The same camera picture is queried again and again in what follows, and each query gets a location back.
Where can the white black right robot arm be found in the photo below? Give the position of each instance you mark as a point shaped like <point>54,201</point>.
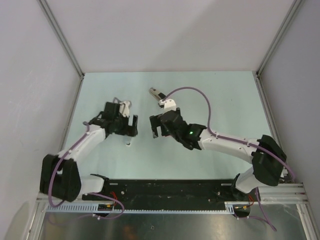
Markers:
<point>266,157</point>

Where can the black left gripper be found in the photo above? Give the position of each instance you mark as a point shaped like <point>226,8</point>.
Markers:
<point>129,130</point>

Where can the beige and black stapler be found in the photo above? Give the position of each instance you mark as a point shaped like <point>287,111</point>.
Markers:
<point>158,95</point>

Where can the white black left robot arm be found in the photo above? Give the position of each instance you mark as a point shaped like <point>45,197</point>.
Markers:
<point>61,178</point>

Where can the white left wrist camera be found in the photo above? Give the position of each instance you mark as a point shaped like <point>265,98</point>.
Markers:
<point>113,110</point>

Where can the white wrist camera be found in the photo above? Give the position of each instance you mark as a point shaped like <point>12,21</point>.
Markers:
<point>113,110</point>
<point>167,105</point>

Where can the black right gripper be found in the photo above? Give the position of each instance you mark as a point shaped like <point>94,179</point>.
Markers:
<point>155,122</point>

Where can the aluminium frame rail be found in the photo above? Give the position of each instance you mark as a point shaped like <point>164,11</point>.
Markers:
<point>284,193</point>

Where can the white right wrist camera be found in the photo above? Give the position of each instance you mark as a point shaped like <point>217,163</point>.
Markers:
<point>167,105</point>

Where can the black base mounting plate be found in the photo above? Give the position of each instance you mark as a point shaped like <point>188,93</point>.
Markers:
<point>220,189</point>

